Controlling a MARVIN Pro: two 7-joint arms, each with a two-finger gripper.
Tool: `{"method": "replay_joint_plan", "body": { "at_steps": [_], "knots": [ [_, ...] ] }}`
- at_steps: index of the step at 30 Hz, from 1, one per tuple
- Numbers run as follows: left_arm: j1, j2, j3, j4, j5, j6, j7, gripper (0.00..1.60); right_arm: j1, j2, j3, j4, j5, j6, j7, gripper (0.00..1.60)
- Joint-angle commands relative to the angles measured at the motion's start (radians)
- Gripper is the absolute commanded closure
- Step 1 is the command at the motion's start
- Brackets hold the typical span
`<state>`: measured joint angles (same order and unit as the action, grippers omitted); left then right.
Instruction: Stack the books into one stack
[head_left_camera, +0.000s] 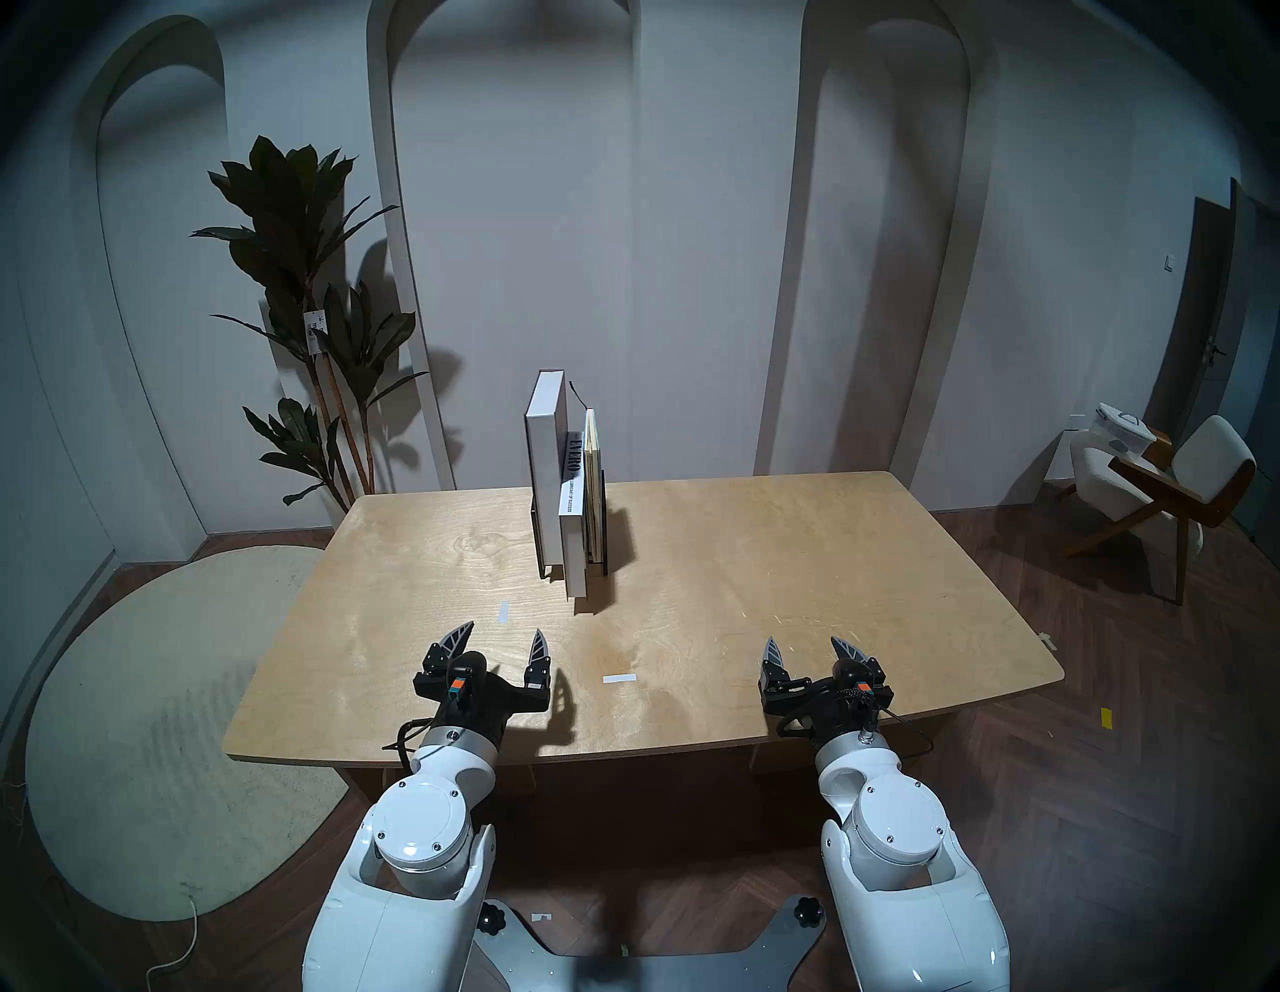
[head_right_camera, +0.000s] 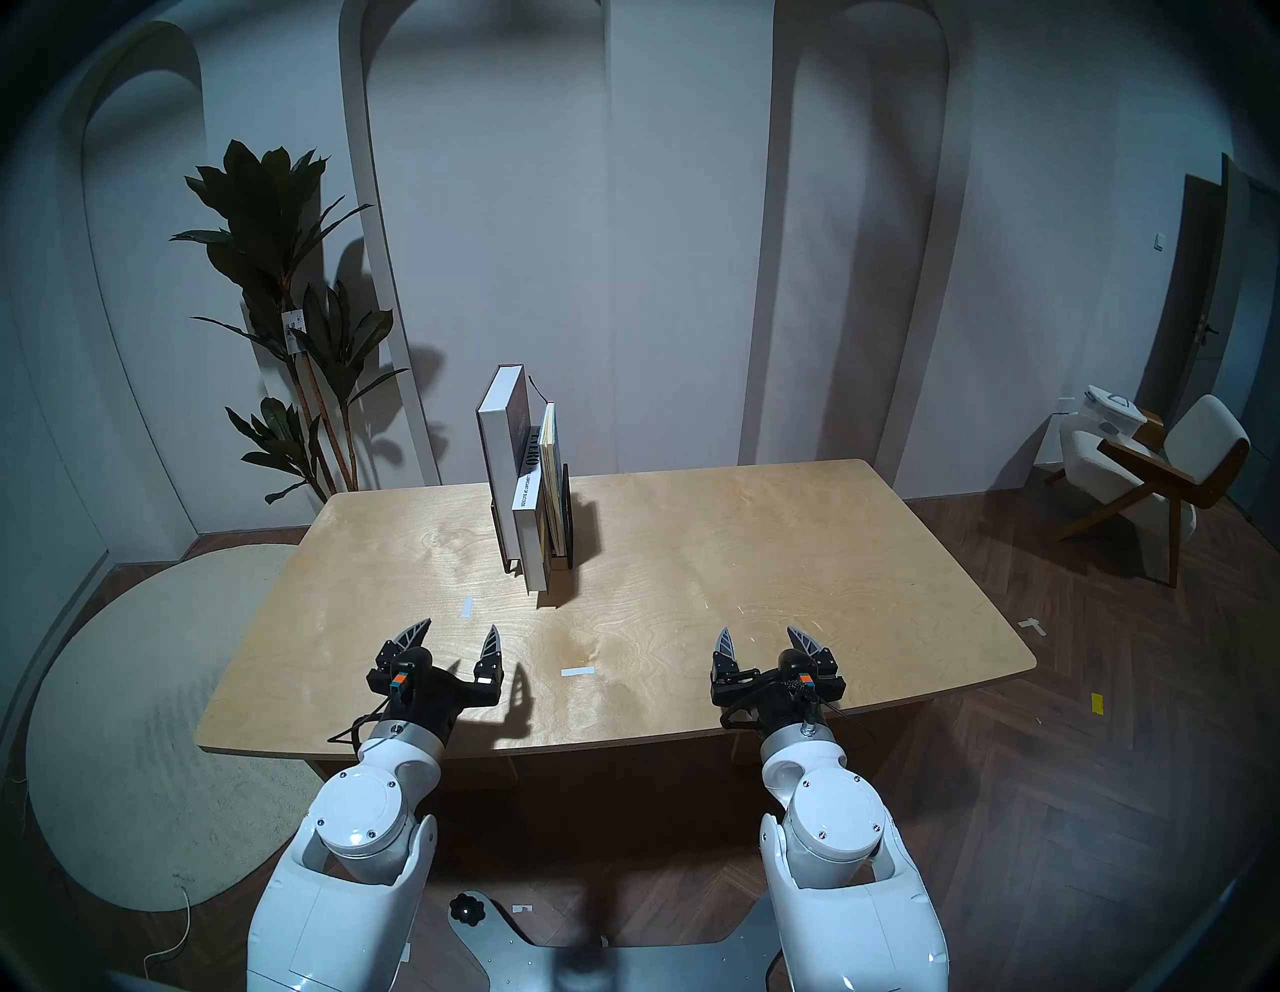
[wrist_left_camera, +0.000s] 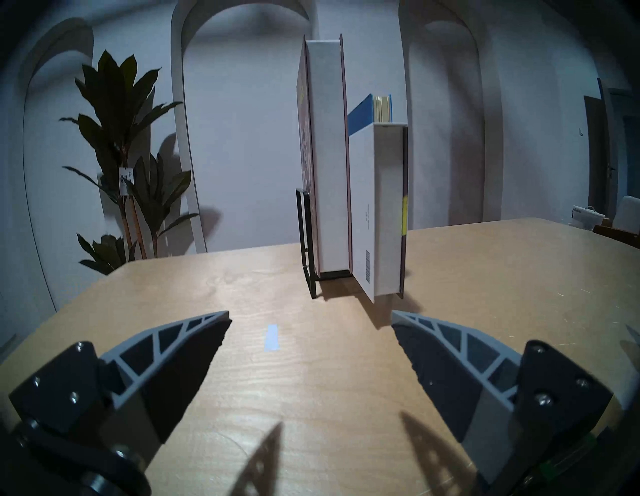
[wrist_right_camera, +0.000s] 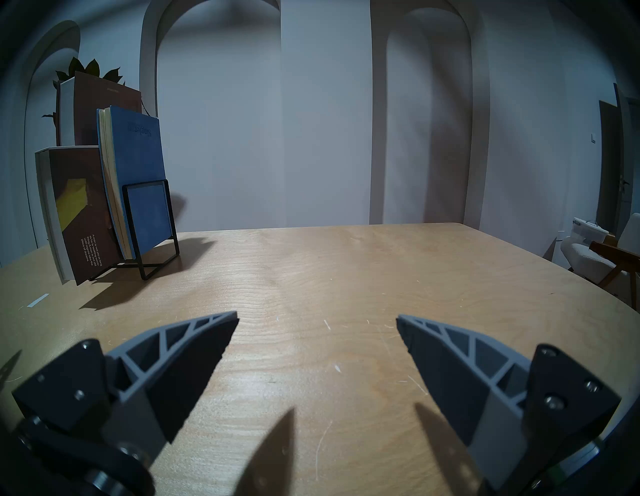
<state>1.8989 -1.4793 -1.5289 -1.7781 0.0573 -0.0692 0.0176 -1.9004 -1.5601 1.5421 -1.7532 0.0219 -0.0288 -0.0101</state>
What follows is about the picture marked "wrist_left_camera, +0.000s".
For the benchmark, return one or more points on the large brown HOMES book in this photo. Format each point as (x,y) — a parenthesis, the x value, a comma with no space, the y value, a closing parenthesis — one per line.
(327,150)

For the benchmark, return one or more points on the blue cover book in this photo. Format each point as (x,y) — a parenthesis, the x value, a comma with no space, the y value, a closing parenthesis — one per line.
(367,112)

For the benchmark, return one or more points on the white plant tag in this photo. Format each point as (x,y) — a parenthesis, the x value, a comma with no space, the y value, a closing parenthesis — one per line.
(126,181)

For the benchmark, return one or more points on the dark green potted plant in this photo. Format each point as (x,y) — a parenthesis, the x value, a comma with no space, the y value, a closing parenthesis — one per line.
(117,125)

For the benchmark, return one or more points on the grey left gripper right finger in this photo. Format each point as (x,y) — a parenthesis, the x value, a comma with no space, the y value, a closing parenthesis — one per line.
(450,370)

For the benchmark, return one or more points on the dark book with yellow mark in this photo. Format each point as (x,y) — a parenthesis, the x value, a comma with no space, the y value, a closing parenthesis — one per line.
(375,210)

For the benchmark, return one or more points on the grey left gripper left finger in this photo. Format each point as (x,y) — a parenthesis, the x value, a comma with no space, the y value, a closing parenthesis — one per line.
(150,370)

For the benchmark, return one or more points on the blue tape strip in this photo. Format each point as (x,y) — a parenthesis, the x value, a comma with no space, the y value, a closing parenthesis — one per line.
(272,337)

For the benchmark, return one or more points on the wooden armchair with white cushions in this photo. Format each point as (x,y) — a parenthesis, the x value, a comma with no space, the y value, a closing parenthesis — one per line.
(629,215)

